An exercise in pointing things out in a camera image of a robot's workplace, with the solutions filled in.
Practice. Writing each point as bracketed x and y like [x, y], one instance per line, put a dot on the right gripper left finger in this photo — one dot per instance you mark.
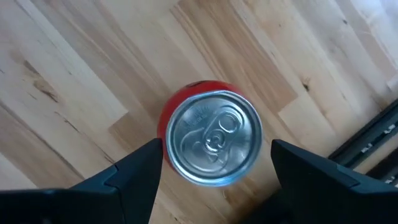
[93, 202]

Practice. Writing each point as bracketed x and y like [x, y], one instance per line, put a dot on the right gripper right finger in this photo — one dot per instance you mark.
[326, 196]

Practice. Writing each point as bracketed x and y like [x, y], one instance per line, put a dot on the red Coca-Cola can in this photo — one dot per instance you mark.
[214, 140]

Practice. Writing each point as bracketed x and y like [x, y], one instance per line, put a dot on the black aluminium table frame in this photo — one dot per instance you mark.
[363, 140]

